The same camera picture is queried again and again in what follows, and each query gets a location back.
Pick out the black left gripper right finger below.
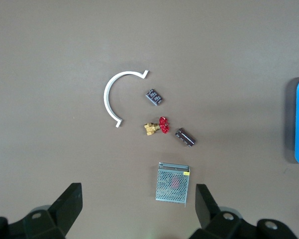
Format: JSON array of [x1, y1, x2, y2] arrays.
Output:
[[195, 183, 299, 239]]

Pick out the dark brown cylindrical capacitor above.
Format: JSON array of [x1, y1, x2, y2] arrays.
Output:
[[175, 127, 197, 148], [145, 88, 164, 107]]

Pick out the white curved plastic bracket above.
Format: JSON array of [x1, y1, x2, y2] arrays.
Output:
[[103, 70, 150, 128]]

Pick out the metal mesh power supply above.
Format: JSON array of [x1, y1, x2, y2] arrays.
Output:
[[155, 161, 191, 209]]

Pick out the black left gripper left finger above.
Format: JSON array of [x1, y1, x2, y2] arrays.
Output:
[[0, 183, 83, 239]]

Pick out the brown table cover sheet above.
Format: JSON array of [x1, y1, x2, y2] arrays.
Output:
[[0, 0, 299, 239]]

